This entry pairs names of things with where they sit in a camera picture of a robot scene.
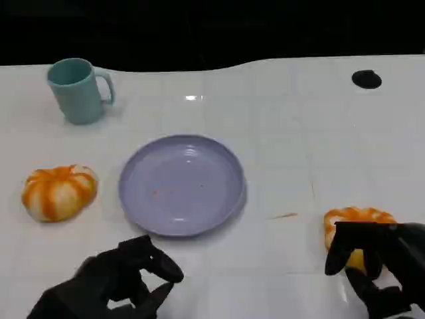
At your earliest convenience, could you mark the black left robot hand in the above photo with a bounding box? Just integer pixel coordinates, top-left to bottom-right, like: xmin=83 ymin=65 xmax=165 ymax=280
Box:
xmin=26 ymin=235 xmax=185 ymax=319

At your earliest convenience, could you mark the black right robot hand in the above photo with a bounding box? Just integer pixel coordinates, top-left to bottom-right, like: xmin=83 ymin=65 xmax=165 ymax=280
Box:
xmin=324 ymin=221 xmax=425 ymax=319

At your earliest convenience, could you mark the orange and white bread roll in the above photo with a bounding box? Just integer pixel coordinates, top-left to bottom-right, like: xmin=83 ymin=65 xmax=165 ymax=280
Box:
xmin=21 ymin=164 xmax=99 ymax=223
xmin=323 ymin=206 xmax=398 ymax=277

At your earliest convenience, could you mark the lilac plate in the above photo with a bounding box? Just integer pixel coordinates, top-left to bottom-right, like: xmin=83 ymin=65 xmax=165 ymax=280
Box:
xmin=118 ymin=134 xmax=248 ymax=238

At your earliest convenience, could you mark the black round table grommet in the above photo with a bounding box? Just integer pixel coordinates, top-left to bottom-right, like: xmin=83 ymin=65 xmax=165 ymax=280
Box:
xmin=351 ymin=69 xmax=383 ymax=90

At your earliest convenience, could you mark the pale green mug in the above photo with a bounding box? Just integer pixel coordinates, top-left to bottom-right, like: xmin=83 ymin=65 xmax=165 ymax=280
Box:
xmin=46 ymin=58 xmax=116 ymax=126

